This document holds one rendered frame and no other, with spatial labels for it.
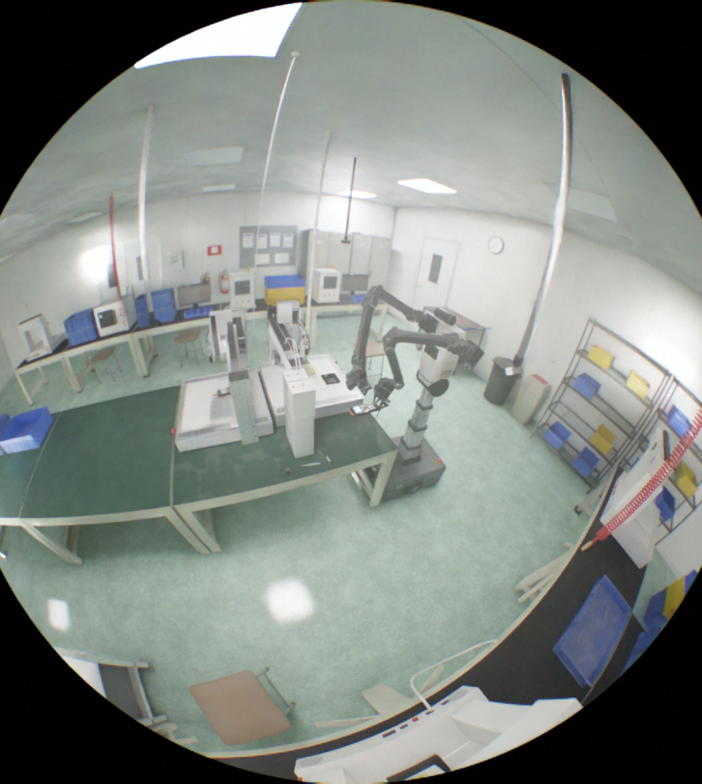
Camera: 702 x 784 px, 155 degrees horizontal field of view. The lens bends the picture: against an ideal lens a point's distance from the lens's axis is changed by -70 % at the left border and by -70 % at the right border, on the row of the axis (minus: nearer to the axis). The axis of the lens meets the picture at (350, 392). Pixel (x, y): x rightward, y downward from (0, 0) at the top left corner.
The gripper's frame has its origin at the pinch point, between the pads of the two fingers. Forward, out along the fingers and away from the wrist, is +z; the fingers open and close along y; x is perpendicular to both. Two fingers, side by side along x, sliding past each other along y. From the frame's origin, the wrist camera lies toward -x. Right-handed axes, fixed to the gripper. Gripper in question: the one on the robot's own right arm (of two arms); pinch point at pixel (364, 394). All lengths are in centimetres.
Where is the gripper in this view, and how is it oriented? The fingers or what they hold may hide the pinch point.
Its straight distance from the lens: 164.9
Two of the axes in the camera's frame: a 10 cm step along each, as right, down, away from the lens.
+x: 9.0, -3.7, 2.3
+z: 1.3, 7.4, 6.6
